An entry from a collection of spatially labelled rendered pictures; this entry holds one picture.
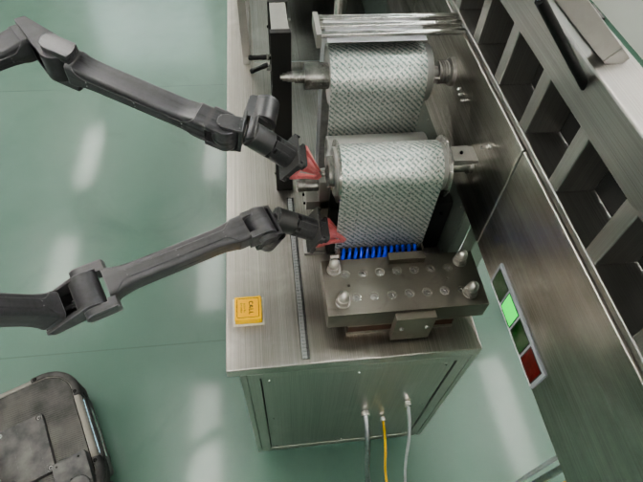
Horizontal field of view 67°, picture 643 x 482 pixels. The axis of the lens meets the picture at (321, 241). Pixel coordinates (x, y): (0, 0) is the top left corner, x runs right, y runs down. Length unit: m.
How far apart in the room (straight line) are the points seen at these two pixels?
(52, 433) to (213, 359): 0.67
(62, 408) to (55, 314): 1.05
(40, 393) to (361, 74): 1.62
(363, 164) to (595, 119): 0.48
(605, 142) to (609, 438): 0.44
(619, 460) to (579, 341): 0.18
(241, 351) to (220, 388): 0.95
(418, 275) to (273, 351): 0.42
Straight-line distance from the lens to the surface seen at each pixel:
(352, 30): 1.27
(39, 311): 1.06
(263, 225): 1.10
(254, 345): 1.29
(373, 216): 1.20
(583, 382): 0.93
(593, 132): 0.86
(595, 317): 0.87
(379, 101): 1.27
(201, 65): 3.77
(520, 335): 1.07
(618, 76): 0.88
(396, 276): 1.26
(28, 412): 2.15
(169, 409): 2.23
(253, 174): 1.64
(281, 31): 1.25
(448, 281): 1.28
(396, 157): 1.12
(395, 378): 1.45
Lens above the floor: 2.07
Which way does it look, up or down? 53 degrees down
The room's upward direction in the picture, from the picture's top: 4 degrees clockwise
